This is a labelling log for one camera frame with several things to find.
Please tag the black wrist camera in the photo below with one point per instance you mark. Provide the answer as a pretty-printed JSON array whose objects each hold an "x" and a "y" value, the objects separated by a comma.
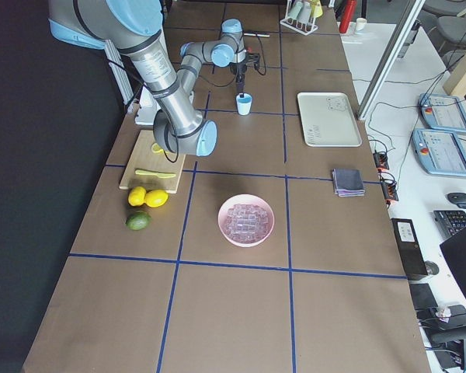
[{"x": 252, "y": 60}]

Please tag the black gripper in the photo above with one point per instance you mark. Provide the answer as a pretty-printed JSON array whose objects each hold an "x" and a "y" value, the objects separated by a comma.
[{"x": 239, "y": 70}]

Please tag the aluminium frame post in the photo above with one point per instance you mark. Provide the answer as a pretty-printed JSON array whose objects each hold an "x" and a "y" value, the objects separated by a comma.
[{"x": 390, "y": 54}]

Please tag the teach pendant far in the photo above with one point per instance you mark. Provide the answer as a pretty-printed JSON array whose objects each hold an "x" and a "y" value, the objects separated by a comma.
[{"x": 443, "y": 112}]

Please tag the lemon slices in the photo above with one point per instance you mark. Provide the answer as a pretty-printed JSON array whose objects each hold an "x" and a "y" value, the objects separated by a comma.
[{"x": 156, "y": 148}]

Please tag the white cup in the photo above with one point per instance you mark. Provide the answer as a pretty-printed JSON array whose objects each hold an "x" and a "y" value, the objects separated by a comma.
[{"x": 304, "y": 14}]

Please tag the orange black connector strip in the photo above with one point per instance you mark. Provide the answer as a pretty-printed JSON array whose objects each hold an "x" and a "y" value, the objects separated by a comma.
[{"x": 387, "y": 181}]

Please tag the teach pendant near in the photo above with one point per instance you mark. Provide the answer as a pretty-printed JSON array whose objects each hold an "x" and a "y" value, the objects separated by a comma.
[{"x": 440, "y": 152}]

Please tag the black keyboard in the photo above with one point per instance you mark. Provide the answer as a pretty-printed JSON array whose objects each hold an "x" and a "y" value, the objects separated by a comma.
[{"x": 450, "y": 221}]

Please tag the red bottle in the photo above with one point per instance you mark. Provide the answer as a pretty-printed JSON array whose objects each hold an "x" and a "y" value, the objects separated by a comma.
[{"x": 348, "y": 12}]

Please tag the yellow lemon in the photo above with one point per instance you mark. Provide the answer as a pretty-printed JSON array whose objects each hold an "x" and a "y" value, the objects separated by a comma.
[
  {"x": 136, "y": 196},
  {"x": 156, "y": 198}
]

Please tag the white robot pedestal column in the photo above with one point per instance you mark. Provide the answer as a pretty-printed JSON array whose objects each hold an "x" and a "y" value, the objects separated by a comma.
[{"x": 143, "y": 105}]

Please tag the black computer mouse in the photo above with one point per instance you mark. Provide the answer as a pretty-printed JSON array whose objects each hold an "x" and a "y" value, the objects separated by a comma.
[{"x": 458, "y": 199}]

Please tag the yellow cup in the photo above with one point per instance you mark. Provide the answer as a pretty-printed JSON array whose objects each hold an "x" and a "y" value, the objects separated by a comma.
[{"x": 316, "y": 9}]

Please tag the small paper cup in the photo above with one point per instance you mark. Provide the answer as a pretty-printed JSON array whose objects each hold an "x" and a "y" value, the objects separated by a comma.
[{"x": 360, "y": 24}]

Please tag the yellow lemon left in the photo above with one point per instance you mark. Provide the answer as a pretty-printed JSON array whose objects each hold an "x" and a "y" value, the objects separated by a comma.
[{"x": 136, "y": 196}]

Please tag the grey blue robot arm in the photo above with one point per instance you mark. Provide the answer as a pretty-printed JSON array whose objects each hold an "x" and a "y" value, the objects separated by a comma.
[{"x": 135, "y": 28}]

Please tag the teach pendant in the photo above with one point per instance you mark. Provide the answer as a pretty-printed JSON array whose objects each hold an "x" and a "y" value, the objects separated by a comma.
[
  {"x": 443, "y": 112},
  {"x": 440, "y": 152}
]

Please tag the dark folded cloth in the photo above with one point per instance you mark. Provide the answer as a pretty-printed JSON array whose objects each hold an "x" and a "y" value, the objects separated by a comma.
[{"x": 347, "y": 183}]

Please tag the light blue plastic cup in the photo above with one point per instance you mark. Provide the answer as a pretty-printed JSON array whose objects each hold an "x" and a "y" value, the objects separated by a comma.
[{"x": 243, "y": 103}]

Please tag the white wire cup rack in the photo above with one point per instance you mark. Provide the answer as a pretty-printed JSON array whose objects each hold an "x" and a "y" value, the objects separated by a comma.
[{"x": 293, "y": 24}]

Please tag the yellow lemon right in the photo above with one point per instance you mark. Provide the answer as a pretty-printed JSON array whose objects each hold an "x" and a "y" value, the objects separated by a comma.
[{"x": 156, "y": 198}]

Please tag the yellow green plastic knife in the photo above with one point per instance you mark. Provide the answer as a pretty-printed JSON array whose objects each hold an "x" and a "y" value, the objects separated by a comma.
[{"x": 160, "y": 175}]

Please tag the beige plastic tray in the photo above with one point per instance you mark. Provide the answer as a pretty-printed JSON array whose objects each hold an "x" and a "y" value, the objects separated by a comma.
[{"x": 327, "y": 120}]

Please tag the pink bowl of ice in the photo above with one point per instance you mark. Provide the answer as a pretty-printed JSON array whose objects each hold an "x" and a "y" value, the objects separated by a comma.
[{"x": 245, "y": 220}]

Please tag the grey office chair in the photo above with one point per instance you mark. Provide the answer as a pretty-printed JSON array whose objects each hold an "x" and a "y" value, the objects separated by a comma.
[{"x": 449, "y": 30}]

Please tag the black box device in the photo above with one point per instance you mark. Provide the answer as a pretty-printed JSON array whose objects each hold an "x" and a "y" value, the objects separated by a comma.
[{"x": 409, "y": 250}]

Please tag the mint green cup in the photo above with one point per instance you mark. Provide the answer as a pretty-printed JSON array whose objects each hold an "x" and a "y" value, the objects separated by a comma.
[{"x": 293, "y": 9}]

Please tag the wooden cutting board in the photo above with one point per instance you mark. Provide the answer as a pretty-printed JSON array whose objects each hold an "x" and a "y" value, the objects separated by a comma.
[{"x": 152, "y": 169}]

